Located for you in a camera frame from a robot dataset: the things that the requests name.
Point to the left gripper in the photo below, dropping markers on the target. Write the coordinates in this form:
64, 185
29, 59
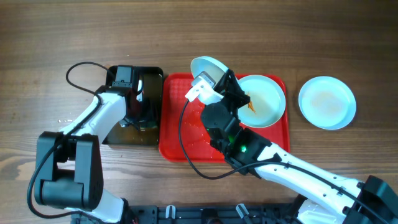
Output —
149, 112

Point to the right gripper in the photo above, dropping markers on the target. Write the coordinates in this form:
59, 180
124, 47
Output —
232, 90

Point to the white plate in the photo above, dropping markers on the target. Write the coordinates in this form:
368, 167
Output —
211, 66
267, 101
327, 103

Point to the green sponge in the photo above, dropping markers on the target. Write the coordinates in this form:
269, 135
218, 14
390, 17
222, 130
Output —
148, 124

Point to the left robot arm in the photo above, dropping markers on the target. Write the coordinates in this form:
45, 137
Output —
68, 169

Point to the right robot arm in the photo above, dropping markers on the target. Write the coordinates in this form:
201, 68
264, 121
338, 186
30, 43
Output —
327, 197

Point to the black water tray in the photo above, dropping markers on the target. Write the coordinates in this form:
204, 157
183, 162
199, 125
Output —
155, 81

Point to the red plastic tray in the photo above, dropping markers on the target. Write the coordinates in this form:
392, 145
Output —
181, 129

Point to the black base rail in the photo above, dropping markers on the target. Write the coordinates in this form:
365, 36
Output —
261, 214

